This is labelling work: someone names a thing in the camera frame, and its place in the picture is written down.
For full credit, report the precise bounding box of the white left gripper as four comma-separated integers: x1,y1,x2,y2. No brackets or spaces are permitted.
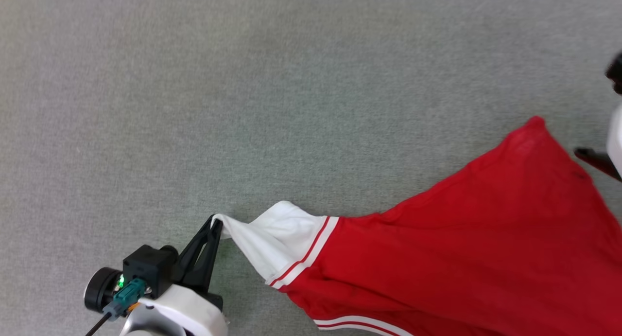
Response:
138,214,230,336

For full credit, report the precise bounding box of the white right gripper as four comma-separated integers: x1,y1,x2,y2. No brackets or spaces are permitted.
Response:
574,103,622,183

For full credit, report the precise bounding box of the red garment with white sleeves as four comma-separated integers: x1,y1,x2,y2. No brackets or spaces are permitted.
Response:
212,116,622,336

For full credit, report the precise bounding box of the black cable with teal plug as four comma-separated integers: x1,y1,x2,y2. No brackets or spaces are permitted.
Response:
85,278,147,336

